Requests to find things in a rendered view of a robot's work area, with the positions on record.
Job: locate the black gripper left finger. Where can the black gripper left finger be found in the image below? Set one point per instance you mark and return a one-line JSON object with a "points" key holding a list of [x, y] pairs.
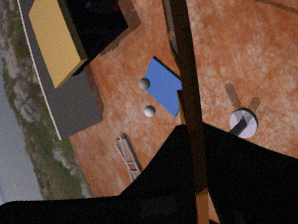
{"points": [[164, 193]]}

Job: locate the grey rectangular panel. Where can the grey rectangular panel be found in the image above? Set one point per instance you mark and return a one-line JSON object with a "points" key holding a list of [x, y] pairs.
{"points": [[72, 106]]}

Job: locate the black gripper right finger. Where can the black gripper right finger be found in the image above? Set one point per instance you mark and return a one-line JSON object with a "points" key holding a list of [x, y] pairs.
{"points": [[249, 184]]}

